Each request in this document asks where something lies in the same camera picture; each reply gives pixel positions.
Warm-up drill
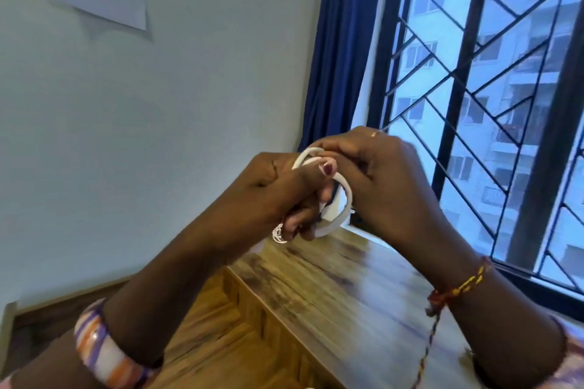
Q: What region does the person's left hand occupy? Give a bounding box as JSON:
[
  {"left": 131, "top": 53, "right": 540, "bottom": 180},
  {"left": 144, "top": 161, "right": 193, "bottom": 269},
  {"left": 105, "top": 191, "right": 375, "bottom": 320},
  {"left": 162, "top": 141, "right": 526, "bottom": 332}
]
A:
[{"left": 218, "top": 152, "right": 339, "bottom": 244}]

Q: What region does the person's right hand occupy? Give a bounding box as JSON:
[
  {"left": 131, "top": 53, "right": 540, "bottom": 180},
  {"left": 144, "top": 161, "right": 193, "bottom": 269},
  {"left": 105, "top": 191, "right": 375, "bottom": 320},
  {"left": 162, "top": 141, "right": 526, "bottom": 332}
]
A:
[{"left": 311, "top": 126, "right": 458, "bottom": 258}]

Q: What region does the white band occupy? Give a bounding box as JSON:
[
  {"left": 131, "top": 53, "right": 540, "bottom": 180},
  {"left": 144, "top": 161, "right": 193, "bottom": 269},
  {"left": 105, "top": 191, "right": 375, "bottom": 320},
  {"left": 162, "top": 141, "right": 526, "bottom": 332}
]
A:
[{"left": 291, "top": 146, "right": 355, "bottom": 239}]

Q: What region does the person's left forearm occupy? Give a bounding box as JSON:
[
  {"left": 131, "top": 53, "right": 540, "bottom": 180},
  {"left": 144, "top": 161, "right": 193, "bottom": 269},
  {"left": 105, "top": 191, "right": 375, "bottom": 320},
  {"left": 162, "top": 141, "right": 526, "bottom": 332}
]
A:
[{"left": 0, "top": 193, "right": 274, "bottom": 389}]

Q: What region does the person's right forearm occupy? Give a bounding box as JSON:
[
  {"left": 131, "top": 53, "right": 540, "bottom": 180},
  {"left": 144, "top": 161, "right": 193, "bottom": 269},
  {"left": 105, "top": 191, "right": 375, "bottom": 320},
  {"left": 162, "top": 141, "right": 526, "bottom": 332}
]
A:
[{"left": 392, "top": 229, "right": 568, "bottom": 389}]

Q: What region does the blue curtain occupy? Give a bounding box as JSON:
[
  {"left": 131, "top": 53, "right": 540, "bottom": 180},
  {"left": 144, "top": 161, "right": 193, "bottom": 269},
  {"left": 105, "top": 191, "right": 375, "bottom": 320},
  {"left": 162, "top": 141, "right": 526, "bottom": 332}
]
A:
[{"left": 297, "top": 0, "right": 412, "bottom": 153}]

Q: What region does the grey apartment building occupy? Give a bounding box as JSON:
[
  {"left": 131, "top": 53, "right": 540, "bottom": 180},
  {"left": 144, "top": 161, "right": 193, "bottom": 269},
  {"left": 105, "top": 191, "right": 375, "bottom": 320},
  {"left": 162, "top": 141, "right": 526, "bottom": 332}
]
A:
[{"left": 388, "top": 0, "right": 584, "bottom": 285}]

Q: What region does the black metal window grille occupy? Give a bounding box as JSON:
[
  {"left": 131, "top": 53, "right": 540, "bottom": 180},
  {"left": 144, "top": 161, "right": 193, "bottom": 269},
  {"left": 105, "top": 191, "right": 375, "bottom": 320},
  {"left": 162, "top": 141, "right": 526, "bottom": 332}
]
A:
[{"left": 381, "top": 0, "right": 584, "bottom": 290}]

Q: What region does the striped orange purple bangle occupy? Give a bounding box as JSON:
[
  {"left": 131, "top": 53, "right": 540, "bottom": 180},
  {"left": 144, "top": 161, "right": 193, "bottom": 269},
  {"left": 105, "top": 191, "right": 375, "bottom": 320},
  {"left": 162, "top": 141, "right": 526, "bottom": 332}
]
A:
[{"left": 74, "top": 298, "right": 161, "bottom": 389}]

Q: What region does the pink patterned sleeve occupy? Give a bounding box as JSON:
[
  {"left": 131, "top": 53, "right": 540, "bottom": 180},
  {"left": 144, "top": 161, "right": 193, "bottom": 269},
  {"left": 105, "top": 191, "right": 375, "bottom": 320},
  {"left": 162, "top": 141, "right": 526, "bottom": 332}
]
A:
[{"left": 550, "top": 313, "right": 584, "bottom": 389}]

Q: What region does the dark window frame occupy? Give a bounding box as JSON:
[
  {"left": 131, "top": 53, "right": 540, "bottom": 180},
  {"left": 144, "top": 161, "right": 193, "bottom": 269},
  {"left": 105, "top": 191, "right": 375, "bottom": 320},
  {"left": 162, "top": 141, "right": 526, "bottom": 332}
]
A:
[{"left": 365, "top": 0, "right": 584, "bottom": 313}]

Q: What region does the red yellow thread bracelet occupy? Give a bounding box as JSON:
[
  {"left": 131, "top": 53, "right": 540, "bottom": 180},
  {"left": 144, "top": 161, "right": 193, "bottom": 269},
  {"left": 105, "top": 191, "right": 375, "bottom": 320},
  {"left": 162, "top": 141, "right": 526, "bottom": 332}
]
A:
[{"left": 410, "top": 256, "right": 494, "bottom": 389}]

